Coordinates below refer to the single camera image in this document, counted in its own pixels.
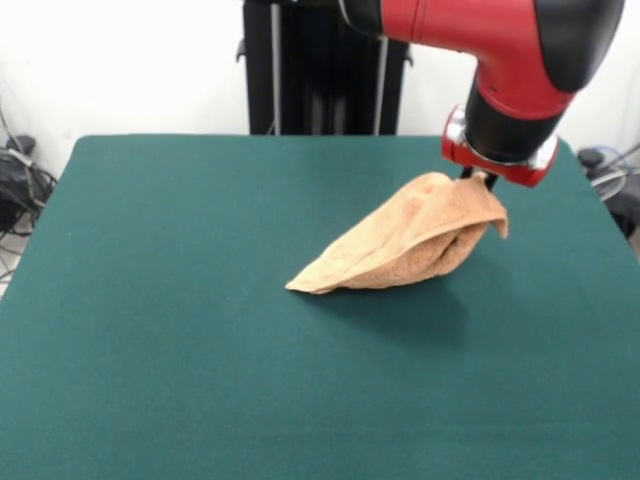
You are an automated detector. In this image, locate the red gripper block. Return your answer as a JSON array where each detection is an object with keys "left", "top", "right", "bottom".
[{"left": 439, "top": 104, "right": 560, "bottom": 194}]

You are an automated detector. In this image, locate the tan terry towel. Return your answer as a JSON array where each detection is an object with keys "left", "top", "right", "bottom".
[{"left": 284, "top": 171, "right": 511, "bottom": 295}]

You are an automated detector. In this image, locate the dark green table cloth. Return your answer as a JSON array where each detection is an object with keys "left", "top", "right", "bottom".
[{"left": 0, "top": 133, "right": 640, "bottom": 480}]

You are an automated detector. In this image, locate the black cable bundle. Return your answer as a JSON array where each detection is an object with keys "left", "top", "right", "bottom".
[
  {"left": 577, "top": 144, "right": 640, "bottom": 239},
  {"left": 0, "top": 133, "right": 59, "bottom": 239}
]

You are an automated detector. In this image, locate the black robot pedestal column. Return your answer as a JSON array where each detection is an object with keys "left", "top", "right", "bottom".
[{"left": 235, "top": 0, "right": 416, "bottom": 136}]

